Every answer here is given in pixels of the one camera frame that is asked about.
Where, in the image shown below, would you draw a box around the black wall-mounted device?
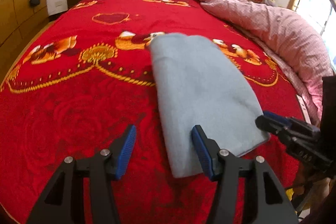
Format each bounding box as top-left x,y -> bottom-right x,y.
29,0 -> 41,7

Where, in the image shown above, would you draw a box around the grey pants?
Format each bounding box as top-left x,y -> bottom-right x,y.
149,34 -> 270,178

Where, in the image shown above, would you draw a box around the white pink smartphone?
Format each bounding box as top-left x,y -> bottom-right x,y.
296,95 -> 311,124

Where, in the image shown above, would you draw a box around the window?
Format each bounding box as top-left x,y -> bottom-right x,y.
293,0 -> 336,67

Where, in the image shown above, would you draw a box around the pink striped duvet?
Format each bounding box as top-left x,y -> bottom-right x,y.
198,0 -> 333,124

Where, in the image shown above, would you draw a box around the red patterned bed blanket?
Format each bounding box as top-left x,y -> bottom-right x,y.
1,0 -> 303,223

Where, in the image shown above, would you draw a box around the wooden wardrobe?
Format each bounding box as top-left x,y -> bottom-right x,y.
1,0 -> 49,78

